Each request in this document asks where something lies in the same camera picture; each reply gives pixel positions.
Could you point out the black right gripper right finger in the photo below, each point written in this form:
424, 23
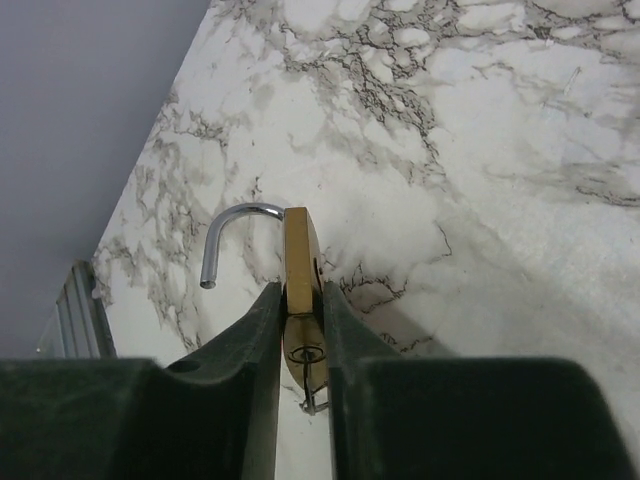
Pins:
393, 417

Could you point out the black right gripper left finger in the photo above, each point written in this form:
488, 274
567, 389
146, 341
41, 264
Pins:
209, 415

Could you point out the silver key with ring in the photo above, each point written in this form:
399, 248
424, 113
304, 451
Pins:
309, 405

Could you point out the brass padlock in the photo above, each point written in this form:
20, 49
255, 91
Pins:
303, 284

